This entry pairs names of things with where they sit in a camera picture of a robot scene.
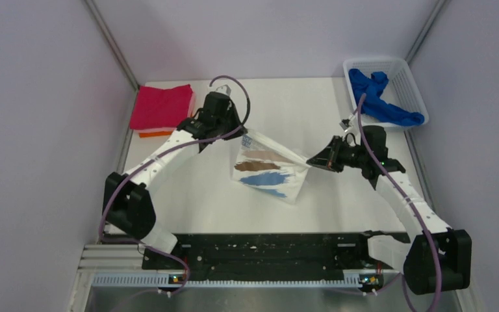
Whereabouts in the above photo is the right corner metal post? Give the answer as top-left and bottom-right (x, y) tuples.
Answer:
(405, 0), (451, 65)

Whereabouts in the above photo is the pink folded t-shirt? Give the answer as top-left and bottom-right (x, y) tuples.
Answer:
(129, 92), (196, 133)

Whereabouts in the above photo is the magenta folded t-shirt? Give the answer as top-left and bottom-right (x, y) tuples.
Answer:
(129, 84), (196, 133)

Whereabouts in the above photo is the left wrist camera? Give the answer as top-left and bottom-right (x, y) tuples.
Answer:
(214, 84), (231, 96)

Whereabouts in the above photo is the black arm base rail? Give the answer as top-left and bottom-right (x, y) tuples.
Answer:
(142, 233), (390, 281)

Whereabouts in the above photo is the white slotted cable duct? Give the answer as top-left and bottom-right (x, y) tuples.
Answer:
(92, 273), (381, 289)

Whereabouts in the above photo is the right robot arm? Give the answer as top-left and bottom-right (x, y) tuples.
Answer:
(307, 125), (472, 294)

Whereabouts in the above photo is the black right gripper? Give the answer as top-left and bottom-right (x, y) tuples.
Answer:
(307, 136), (368, 173)

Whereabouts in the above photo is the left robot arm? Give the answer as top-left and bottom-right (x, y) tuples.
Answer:
(103, 91), (246, 269)

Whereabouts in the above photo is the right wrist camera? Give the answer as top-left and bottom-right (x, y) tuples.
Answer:
(340, 113), (358, 133)

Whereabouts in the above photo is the white printed t-shirt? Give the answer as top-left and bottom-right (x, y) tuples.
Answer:
(232, 129), (311, 203)

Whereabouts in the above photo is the left corner metal post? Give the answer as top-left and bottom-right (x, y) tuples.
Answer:
(82, 0), (140, 90)

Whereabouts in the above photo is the corner metal post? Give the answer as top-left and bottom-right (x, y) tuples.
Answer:
(405, 0), (451, 65)
(82, 0), (140, 90)

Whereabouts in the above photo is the blue t-shirt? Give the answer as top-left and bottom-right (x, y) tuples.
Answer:
(348, 68), (425, 127)

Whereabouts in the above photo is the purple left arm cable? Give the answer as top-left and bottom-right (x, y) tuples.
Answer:
(97, 75), (251, 298)

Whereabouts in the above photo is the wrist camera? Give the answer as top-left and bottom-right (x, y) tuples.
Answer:
(214, 84), (231, 96)
(340, 113), (358, 133)

